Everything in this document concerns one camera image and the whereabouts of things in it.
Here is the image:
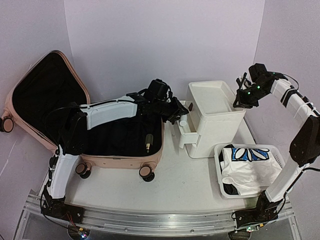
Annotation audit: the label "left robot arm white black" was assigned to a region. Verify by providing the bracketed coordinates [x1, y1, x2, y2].
[40, 89, 189, 223]

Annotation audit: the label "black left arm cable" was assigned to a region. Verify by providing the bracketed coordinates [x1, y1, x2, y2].
[38, 106, 81, 231]

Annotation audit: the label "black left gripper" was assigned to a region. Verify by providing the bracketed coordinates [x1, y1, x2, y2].
[153, 96, 189, 123]

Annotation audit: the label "pink hard-shell suitcase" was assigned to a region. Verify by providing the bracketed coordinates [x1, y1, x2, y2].
[0, 50, 169, 182]

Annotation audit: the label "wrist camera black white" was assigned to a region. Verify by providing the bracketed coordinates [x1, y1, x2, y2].
[236, 63, 267, 90]
[139, 78, 173, 103]

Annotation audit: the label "small white tube bottle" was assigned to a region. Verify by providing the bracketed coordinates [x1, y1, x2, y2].
[179, 114, 188, 127]

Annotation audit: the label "dark denim jeans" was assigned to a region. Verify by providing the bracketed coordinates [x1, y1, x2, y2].
[218, 152, 238, 195]

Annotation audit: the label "white garment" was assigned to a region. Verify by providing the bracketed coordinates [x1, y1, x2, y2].
[220, 147, 282, 196]

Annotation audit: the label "white three-drawer storage cabinet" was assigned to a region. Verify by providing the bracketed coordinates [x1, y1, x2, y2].
[175, 80, 246, 159]

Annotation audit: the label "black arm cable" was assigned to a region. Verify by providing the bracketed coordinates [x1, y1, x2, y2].
[281, 73, 300, 91]
[38, 106, 81, 231]

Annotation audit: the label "white perforated plastic basket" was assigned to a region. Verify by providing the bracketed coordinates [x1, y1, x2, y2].
[214, 143, 286, 199]

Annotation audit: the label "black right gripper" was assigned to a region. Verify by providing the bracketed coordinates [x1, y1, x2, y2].
[233, 83, 270, 109]

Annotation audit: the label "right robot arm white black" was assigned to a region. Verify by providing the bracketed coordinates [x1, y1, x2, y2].
[234, 71, 320, 227]

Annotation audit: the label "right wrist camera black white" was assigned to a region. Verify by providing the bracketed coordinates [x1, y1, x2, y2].
[236, 63, 267, 90]

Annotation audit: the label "frosted gold-capped cosmetic bottle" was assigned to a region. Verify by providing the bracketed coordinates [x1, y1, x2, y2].
[145, 133, 154, 153]

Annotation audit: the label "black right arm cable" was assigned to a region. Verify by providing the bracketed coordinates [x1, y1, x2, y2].
[281, 73, 300, 91]

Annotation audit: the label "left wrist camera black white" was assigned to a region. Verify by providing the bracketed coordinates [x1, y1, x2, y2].
[139, 78, 173, 103]

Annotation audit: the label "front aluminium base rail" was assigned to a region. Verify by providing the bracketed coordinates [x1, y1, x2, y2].
[22, 189, 293, 235]

